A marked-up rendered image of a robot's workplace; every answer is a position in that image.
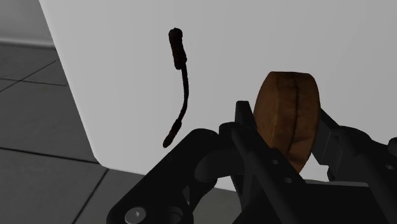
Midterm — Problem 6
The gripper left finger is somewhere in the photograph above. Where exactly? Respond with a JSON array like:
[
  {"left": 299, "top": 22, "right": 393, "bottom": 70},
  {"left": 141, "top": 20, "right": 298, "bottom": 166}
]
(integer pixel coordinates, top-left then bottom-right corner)
[{"left": 106, "top": 101, "right": 307, "bottom": 224}]

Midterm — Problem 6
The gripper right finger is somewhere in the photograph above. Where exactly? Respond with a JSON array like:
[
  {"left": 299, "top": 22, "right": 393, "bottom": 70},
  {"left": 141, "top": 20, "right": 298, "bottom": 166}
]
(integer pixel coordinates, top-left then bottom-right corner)
[{"left": 311, "top": 108, "right": 397, "bottom": 224}]

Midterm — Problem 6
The brown wooden oval piece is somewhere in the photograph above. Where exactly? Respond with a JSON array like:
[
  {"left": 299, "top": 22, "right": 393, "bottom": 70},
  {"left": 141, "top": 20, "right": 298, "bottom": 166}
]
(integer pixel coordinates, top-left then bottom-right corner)
[{"left": 253, "top": 71, "right": 321, "bottom": 174}]

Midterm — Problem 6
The white table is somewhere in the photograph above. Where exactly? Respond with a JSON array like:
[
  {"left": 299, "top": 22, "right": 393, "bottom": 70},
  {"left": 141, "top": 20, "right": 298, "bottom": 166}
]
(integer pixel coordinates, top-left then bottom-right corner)
[{"left": 38, "top": 0, "right": 397, "bottom": 192}]

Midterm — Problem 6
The dark brown long-handled tool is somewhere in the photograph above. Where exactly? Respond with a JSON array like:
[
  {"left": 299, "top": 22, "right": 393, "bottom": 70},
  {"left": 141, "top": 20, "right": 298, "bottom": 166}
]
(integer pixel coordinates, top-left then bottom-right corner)
[{"left": 162, "top": 27, "right": 190, "bottom": 149}]

